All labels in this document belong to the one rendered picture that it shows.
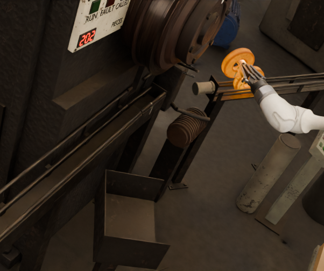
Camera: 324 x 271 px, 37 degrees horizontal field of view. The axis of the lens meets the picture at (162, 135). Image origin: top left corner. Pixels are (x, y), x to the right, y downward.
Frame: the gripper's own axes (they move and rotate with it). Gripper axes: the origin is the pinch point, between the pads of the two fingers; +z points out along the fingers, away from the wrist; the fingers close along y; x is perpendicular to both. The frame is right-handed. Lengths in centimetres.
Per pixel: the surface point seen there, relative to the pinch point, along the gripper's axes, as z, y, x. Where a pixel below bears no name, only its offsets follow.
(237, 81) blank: -1.6, 4.1, -11.1
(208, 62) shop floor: 107, 84, -89
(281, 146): -26, 30, -32
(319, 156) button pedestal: -41, 37, -23
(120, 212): -57, -74, -20
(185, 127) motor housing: -12.1, -22.1, -29.5
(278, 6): 151, 170, -60
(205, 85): -1.6, -13.3, -13.7
